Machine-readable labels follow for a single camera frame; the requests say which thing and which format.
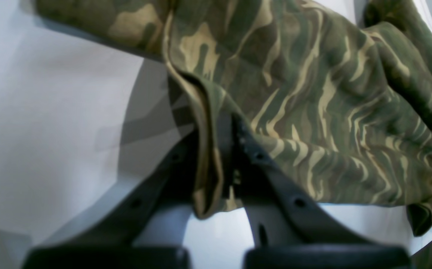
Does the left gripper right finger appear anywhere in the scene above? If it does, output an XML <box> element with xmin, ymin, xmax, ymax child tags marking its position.
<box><xmin>216</xmin><ymin>112</ymin><xmax>412</xmax><ymax>269</ymax></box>

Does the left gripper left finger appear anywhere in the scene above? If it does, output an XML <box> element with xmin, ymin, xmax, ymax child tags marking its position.
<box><xmin>23</xmin><ymin>131</ymin><xmax>198</xmax><ymax>269</ymax></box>

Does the camouflage t-shirt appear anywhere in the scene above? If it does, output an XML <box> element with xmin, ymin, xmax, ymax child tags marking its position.
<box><xmin>36</xmin><ymin>0</ymin><xmax>432</xmax><ymax>236</ymax></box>

